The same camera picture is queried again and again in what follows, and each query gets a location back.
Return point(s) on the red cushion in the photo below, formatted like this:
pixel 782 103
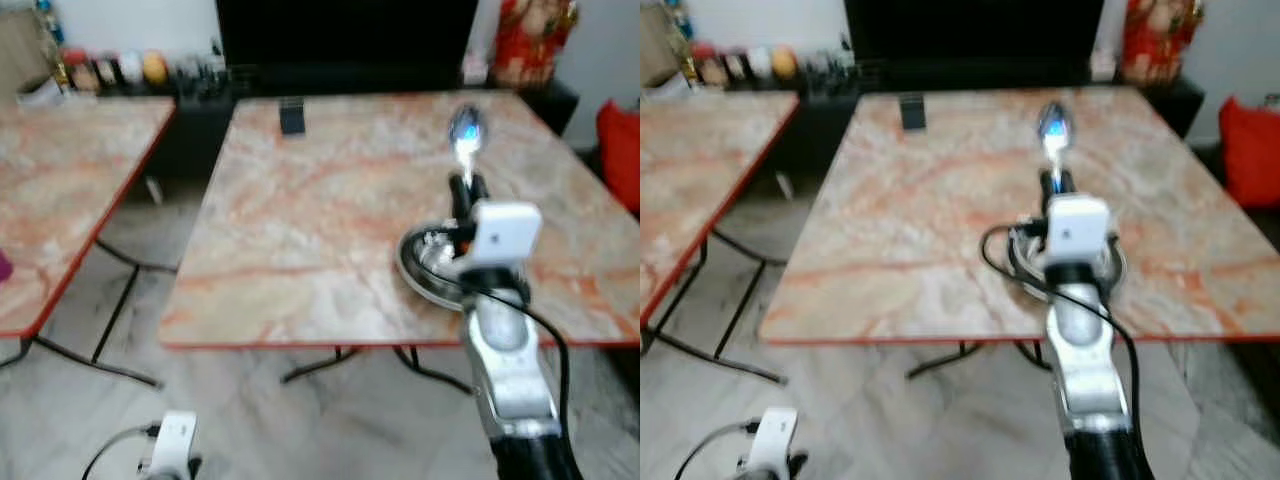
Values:
pixel 622 155
pixel 1252 150

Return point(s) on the black television cabinet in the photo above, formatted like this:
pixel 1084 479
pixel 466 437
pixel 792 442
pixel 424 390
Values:
pixel 815 135
pixel 200 140

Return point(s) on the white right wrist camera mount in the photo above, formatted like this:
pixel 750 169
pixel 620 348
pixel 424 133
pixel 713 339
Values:
pixel 1078 228
pixel 505 235

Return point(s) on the red laughing Buddha statue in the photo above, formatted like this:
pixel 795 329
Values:
pixel 1160 40
pixel 535 45

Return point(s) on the black white toy ball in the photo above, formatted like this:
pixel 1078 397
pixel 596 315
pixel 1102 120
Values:
pixel 105 72
pixel 742 66

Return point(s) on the red lidded jar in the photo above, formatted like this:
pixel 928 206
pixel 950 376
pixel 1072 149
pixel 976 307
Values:
pixel 76 72
pixel 712 66

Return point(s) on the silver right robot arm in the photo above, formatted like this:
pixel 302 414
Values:
pixel 505 360
pixel 1085 350

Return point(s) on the black flat screen television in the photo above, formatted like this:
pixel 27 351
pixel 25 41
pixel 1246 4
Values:
pixel 345 35
pixel 975 30

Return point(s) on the black phone stand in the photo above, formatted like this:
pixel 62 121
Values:
pixel 292 118
pixel 913 112

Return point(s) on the stainless steel bowl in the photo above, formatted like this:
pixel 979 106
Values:
pixel 432 252
pixel 1030 255

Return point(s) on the white blue toy ball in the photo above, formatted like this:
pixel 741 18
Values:
pixel 762 62
pixel 130 68

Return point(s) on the marble pattern folding table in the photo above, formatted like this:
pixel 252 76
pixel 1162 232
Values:
pixel 320 230
pixel 690 180
pixel 920 230
pixel 60 200

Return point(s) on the stainless steel spoon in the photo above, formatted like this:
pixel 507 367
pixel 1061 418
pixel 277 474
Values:
pixel 467 135
pixel 1055 130

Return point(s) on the stainless steel plate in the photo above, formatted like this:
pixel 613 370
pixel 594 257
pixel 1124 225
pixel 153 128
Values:
pixel 1025 285
pixel 420 285

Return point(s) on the yellow red toy ball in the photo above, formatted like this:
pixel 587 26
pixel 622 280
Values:
pixel 155 68
pixel 785 63

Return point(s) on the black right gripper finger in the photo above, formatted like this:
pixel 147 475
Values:
pixel 458 198
pixel 1068 184
pixel 1052 190
pixel 479 190

